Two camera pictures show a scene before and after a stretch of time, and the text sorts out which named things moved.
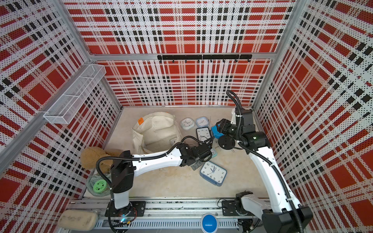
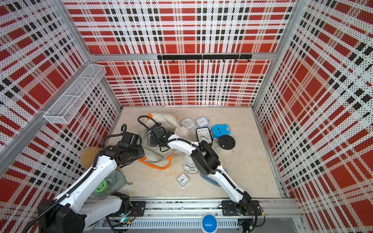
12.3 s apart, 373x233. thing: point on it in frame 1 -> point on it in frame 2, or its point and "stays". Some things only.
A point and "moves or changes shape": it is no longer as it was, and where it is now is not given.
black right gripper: [225, 124] -> [152, 142]
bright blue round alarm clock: [216, 133] stays
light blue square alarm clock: [202, 122] stays
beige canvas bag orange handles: [154, 132] moves or changes shape
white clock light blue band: [187, 123] stays
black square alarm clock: [203, 133] stays
